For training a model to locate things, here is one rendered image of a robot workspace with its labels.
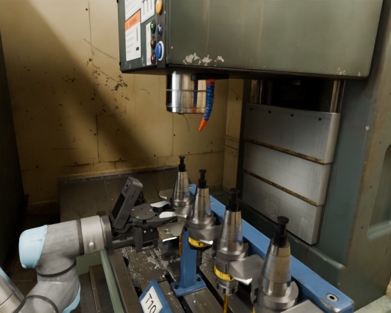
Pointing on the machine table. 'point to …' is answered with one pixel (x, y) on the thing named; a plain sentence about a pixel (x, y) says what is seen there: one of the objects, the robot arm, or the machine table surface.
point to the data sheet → (132, 6)
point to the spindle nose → (185, 94)
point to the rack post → (187, 271)
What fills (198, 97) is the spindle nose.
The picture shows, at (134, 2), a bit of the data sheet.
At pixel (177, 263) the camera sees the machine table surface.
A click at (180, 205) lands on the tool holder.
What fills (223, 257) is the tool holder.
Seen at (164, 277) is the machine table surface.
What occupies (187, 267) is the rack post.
